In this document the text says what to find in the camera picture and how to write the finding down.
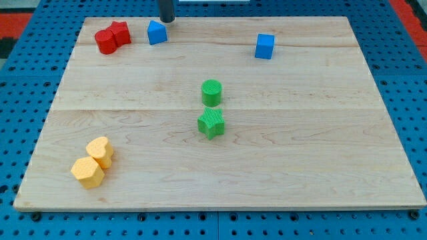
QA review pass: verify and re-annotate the blue cube block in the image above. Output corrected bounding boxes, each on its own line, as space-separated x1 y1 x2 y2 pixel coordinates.
255 33 275 59

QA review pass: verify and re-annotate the green star block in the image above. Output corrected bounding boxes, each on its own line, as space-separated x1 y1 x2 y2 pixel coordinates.
197 107 225 140

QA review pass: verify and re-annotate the green cylinder block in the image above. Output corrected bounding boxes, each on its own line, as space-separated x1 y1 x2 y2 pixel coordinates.
201 79 222 107

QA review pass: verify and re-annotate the wooden board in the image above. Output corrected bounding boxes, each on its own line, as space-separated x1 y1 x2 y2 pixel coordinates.
14 17 426 212

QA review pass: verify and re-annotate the blue triangular prism block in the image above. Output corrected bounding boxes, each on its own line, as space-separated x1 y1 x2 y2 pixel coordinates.
147 21 167 45

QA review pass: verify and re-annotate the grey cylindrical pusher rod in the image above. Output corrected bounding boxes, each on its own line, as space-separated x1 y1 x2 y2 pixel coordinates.
157 0 175 23

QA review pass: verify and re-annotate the yellow heart block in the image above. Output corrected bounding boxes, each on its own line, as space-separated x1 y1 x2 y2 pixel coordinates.
86 136 114 169

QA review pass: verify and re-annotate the red star block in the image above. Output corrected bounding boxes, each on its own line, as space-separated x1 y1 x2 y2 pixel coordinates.
107 21 131 47

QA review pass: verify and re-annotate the red cylinder block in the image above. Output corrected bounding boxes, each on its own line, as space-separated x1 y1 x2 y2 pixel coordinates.
95 29 117 55

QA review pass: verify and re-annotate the yellow hexagon block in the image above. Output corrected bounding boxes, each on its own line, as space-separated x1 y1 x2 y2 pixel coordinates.
71 157 105 189

